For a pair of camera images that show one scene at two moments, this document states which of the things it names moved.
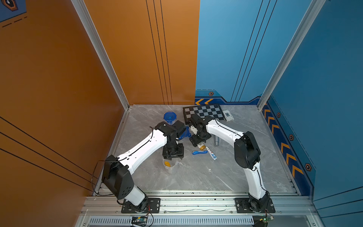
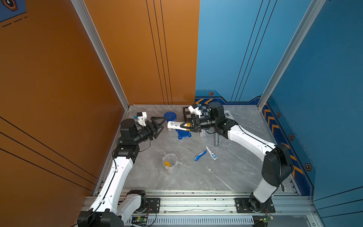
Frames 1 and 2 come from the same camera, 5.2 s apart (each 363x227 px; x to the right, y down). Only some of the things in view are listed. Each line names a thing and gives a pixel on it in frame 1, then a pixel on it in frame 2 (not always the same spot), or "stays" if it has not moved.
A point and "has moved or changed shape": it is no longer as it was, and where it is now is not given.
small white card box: (228, 116) stays
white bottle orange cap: (201, 146) has moved or changed shape
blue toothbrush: (200, 152) has moved or changed shape
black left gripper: (180, 153) to (155, 134)
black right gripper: (194, 141) to (195, 129)
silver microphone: (216, 140) stays
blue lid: (169, 116) stays
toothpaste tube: (211, 153) stays
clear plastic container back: (170, 117) has moved or changed shape
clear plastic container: (168, 164) stays
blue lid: (186, 133) stays
